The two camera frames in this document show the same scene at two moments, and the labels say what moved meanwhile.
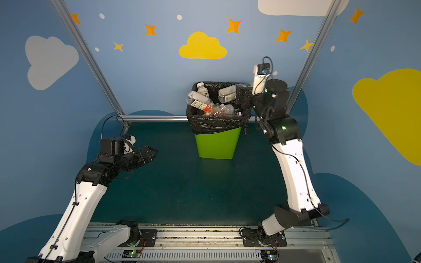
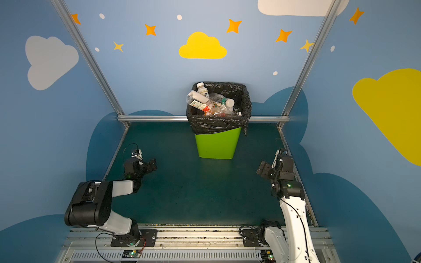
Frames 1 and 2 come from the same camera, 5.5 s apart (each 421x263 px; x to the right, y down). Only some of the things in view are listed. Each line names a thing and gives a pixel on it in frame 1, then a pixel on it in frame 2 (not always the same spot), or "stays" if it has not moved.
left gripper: x=138 y=158 → x=144 y=167
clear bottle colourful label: x=228 y=93 → x=218 y=98
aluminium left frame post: x=68 y=19 stays
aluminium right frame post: x=330 y=12 stays
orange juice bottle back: x=202 y=90 stays
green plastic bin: x=221 y=144 stays
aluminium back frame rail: x=152 y=117 stays
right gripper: x=245 y=99 → x=267 y=170
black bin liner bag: x=203 y=123 stays
